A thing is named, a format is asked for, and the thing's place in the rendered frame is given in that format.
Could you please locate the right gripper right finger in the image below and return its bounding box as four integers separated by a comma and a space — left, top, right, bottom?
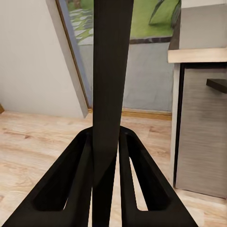
118, 126, 198, 227

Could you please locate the poster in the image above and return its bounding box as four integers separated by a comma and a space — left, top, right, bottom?
92, 0, 134, 227

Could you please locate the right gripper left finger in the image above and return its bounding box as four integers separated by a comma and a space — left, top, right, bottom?
2, 127, 94, 227

